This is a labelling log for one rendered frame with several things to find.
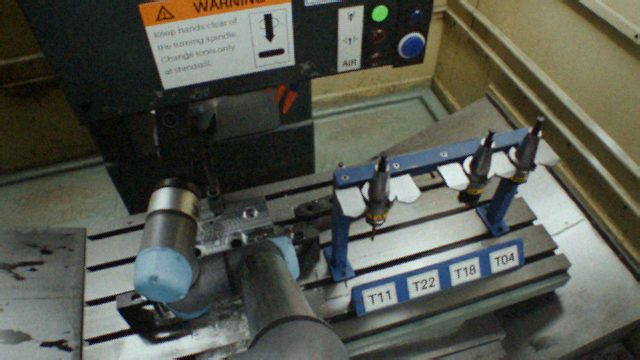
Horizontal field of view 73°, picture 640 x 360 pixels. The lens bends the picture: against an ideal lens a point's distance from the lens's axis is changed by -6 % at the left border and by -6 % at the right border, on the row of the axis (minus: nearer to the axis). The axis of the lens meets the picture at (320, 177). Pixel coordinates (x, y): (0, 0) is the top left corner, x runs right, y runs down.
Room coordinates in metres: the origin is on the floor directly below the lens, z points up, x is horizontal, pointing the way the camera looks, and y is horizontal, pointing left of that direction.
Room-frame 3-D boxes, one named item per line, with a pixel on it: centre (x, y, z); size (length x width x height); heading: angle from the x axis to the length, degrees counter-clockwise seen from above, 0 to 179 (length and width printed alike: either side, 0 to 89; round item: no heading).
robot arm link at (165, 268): (0.34, 0.22, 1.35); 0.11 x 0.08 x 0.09; 1
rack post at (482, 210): (0.72, -0.47, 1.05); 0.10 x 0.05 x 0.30; 16
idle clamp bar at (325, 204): (0.76, -0.06, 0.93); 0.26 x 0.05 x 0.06; 111
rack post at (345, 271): (0.60, -0.04, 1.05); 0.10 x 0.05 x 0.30; 16
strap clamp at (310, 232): (0.61, 0.07, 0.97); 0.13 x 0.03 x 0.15; 106
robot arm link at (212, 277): (0.35, 0.20, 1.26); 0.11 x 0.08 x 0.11; 107
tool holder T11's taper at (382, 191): (0.56, -0.11, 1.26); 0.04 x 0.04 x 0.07
